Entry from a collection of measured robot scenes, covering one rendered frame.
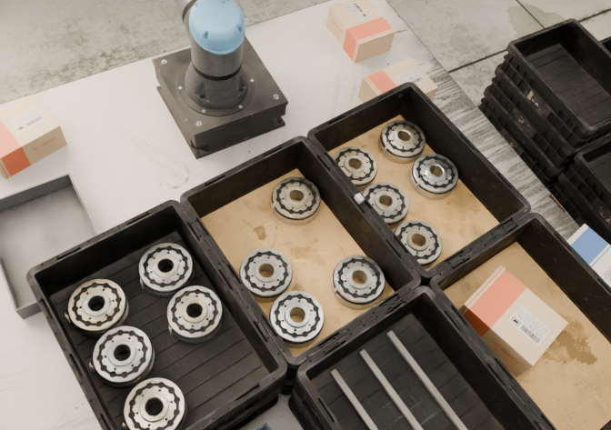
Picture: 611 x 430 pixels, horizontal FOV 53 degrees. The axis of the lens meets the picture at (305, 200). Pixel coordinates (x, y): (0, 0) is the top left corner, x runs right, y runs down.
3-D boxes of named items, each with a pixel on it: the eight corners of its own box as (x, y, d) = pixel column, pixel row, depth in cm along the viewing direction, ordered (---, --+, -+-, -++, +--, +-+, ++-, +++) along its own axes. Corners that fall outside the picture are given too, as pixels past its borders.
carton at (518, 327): (550, 335, 122) (568, 323, 115) (516, 377, 116) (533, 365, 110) (486, 280, 126) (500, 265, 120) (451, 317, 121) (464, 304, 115)
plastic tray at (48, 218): (-15, 216, 136) (-23, 205, 132) (74, 184, 143) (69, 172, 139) (22, 320, 126) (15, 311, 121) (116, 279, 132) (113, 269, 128)
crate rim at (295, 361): (176, 202, 120) (175, 195, 118) (302, 139, 131) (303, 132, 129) (291, 373, 105) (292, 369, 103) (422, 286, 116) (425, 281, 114)
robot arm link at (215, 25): (199, 82, 137) (197, 38, 125) (182, 38, 142) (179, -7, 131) (250, 71, 140) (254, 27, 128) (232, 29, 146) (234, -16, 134)
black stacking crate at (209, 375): (41, 298, 117) (24, 274, 107) (179, 226, 128) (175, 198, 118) (138, 486, 102) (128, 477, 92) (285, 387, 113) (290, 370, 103)
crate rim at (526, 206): (302, 139, 131) (303, 132, 129) (408, 85, 142) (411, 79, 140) (422, 286, 116) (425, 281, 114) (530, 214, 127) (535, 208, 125)
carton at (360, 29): (325, 26, 178) (329, 5, 172) (360, 15, 182) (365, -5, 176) (354, 64, 172) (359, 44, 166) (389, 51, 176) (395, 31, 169)
